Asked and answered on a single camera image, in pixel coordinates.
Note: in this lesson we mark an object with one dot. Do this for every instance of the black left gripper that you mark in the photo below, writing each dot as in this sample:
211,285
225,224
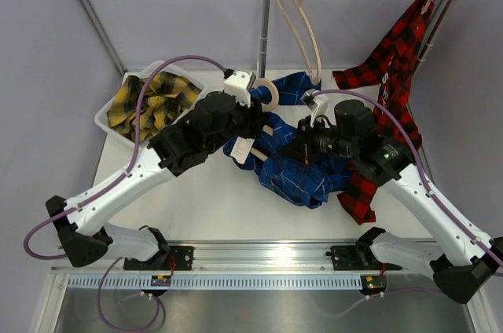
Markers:
255,119

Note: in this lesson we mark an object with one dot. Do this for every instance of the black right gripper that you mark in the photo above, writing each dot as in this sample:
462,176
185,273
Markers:
301,149

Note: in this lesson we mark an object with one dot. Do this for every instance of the blue plaid shirt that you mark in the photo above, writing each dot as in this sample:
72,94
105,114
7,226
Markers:
293,181

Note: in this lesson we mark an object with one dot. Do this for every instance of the yellow plaid shirt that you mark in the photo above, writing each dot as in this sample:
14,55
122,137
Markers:
167,97

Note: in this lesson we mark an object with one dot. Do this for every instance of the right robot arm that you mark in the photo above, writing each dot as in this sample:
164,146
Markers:
463,257

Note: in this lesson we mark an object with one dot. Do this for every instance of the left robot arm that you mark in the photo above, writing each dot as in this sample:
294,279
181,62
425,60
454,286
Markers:
82,222

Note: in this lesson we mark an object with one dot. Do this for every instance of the red plaid shirt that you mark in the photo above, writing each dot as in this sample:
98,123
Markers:
390,66

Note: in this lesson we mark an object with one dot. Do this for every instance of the white plastic basket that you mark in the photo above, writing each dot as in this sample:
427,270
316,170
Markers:
101,117

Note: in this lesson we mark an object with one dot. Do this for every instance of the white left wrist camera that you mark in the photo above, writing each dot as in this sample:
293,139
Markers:
237,83

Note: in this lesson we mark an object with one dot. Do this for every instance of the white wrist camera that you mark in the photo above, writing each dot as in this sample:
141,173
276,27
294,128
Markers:
237,83
316,102

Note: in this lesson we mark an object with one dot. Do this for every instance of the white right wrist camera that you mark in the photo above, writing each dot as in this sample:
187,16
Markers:
316,102

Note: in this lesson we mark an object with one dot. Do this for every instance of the aluminium mounting rail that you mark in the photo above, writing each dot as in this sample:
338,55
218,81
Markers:
295,257

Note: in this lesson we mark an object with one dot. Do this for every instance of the white slotted cable duct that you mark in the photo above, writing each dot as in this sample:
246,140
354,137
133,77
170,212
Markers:
216,282

